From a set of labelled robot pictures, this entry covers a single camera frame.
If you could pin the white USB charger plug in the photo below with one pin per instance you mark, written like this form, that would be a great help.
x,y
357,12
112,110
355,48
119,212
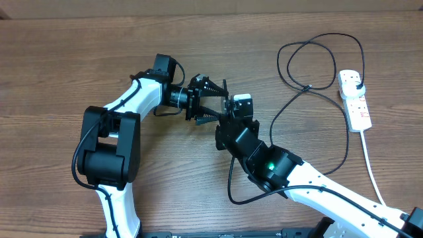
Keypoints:
x,y
351,90

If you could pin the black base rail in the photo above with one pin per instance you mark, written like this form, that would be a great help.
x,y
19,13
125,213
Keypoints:
x,y
296,232

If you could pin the white power strip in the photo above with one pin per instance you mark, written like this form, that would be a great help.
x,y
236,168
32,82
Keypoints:
x,y
356,108

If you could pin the cardboard back panel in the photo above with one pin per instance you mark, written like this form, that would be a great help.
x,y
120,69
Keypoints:
x,y
64,9

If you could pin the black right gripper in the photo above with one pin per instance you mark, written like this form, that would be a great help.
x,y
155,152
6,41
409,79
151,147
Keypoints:
x,y
254,125

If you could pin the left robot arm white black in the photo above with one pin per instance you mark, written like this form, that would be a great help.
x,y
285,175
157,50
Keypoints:
x,y
108,154

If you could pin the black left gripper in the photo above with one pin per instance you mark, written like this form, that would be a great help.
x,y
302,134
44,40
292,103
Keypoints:
x,y
194,98

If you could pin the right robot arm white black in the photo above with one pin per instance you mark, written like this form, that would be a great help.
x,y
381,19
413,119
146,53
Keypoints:
x,y
276,170

